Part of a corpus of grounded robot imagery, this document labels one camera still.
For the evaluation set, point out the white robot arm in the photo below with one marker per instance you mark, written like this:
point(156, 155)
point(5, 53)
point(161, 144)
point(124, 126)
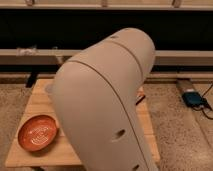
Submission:
point(94, 98)

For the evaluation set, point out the blue power adapter box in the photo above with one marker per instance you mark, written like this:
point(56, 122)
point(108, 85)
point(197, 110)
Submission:
point(193, 99)

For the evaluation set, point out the lower grey shelf rail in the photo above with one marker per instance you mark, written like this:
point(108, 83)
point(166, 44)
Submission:
point(56, 56)

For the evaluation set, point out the grey shelf rail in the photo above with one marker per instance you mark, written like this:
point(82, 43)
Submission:
point(105, 7)
point(56, 56)

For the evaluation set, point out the upper grey shelf rail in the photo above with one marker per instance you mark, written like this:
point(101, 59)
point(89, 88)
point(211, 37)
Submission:
point(105, 7)

